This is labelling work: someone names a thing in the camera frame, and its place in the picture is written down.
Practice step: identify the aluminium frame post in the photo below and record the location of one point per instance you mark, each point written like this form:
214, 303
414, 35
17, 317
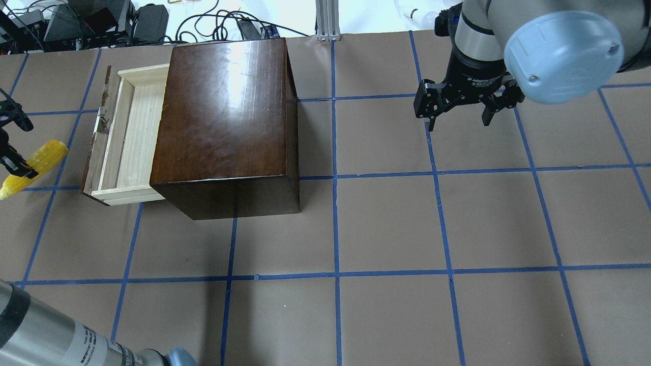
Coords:
327, 20

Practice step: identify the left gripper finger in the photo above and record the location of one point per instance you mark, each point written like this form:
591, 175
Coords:
13, 161
12, 112

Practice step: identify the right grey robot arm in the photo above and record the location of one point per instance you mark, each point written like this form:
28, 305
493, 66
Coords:
504, 52

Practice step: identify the yellow corn cob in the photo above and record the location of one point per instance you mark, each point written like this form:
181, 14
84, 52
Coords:
42, 161

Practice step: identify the dark brown wooden drawer cabinet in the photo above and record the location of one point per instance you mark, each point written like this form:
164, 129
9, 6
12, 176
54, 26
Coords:
227, 144

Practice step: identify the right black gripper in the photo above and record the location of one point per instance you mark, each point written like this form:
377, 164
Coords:
474, 75

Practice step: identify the light wood drawer box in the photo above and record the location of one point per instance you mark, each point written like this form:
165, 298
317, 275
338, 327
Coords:
119, 164

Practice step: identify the black power adapter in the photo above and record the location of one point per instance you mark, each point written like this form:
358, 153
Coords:
151, 23

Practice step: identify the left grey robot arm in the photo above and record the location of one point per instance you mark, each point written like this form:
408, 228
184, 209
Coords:
33, 333

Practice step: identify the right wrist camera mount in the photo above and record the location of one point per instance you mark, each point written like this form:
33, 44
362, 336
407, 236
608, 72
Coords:
447, 20

